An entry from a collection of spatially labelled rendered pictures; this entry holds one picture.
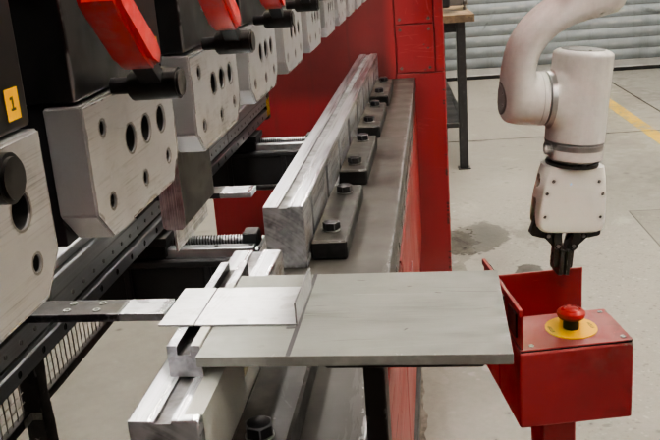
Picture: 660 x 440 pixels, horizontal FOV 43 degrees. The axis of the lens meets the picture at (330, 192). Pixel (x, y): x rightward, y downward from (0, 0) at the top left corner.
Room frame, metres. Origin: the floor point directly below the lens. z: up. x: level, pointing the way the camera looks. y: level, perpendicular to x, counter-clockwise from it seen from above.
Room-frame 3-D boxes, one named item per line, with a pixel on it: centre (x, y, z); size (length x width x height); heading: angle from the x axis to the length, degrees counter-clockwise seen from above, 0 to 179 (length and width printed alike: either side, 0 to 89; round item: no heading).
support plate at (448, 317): (0.72, -0.02, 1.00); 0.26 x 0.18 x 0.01; 82
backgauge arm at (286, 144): (2.13, 0.32, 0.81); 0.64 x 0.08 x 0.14; 82
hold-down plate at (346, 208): (1.33, -0.01, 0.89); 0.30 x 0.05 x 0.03; 172
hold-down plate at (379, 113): (2.12, -0.12, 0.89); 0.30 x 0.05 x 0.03; 172
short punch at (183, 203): (0.74, 0.13, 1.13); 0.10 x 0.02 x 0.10; 172
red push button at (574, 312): (1.09, -0.33, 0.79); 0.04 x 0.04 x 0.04
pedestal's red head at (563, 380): (1.14, -0.31, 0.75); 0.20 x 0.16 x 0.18; 3
